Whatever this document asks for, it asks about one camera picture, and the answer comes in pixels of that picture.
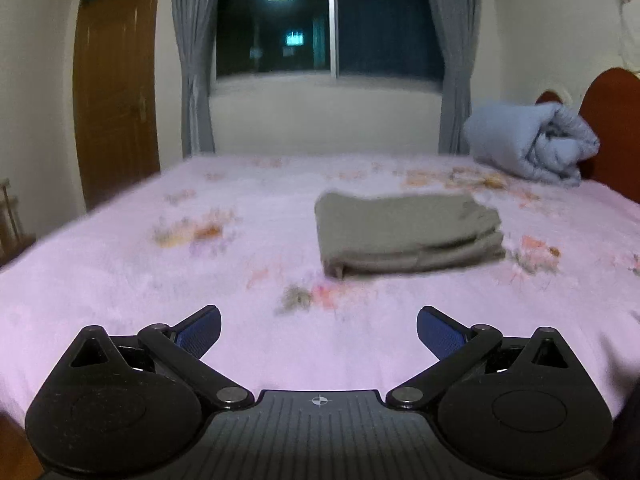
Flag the grey-green pants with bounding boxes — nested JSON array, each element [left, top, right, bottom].
[[314, 192, 506, 280]]

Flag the grey curtain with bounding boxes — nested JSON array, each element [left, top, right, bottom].
[[428, 0, 482, 155], [171, 0, 218, 157]]

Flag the grey right curtain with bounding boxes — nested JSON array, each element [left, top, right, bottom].
[[428, 0, 482, 155]]

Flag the dark sliding window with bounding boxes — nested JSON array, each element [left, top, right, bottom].
[[213, 0, 445, 87]]

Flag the wooden chair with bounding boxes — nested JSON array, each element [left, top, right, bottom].
[[0, 179, 36, 266]]

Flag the pink floral bed sheet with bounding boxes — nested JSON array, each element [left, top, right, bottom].
[[1, 155, 639, 420]]

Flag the grey left curtain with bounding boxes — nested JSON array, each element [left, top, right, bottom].
[[171, 0, 218, 157]]

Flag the light blue rolled quilt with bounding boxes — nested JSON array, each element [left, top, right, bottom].
[[463, 102, 600, 186]]

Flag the brown wooden door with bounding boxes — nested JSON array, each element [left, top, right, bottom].
[[73, 0, 160, 210]]

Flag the red-brown wooden headboard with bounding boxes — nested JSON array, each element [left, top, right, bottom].
[[534, 66, 640, 212]]

